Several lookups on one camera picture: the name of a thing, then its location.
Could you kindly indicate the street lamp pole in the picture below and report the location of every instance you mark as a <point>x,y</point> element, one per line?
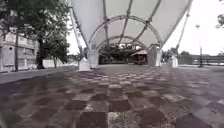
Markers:
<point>200,50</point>

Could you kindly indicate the railing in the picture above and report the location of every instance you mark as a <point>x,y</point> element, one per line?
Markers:
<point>208,60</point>

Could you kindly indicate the small dark tree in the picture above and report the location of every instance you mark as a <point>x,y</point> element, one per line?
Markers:
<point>57,50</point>

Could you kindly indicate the grey asphalt road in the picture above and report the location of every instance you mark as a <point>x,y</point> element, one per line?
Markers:
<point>30,74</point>

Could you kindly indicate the chequered brick pavement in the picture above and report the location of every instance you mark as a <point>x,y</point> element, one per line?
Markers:
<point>126,96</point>

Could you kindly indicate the red-roofed small building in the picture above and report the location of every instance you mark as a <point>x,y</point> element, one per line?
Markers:
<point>140,56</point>

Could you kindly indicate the distant trees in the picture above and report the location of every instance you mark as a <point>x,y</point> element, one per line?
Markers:
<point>115,53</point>

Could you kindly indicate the pale low wall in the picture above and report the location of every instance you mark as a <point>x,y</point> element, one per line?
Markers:
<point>53,63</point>

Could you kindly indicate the white arched canopy shelter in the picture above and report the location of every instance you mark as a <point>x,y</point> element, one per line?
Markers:
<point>126,20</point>

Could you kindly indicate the large dark tree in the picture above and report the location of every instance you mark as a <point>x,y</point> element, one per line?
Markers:
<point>40,23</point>

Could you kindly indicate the pale building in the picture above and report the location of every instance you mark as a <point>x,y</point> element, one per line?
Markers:
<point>20,50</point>

